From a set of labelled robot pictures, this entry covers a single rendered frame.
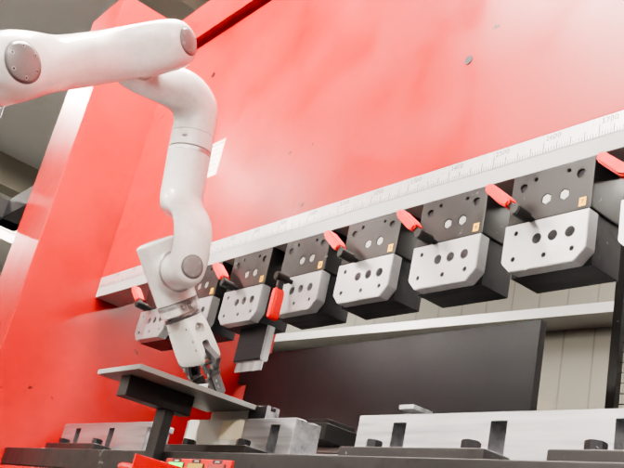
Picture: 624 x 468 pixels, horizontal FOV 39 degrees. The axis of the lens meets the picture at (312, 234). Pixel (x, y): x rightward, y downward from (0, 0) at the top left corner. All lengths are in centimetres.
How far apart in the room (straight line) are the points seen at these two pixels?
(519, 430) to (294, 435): 51
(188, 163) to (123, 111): 102
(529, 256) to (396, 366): 103
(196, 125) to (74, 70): 32
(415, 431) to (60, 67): 85
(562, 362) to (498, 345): 334
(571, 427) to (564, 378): 416
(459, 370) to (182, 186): 79
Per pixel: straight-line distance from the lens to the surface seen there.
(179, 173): 183
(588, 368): 531
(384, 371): 233
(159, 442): 175
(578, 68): 146
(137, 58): 175
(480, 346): 212
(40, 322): 260
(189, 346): 180
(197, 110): 188
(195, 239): 173
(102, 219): 272
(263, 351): 185
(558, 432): 122
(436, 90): 169
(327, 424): 192
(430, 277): 146
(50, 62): 159
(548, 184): 138
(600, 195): 133
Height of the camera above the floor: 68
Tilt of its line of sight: 22 degrees up
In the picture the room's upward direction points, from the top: 13 degrees clockwise
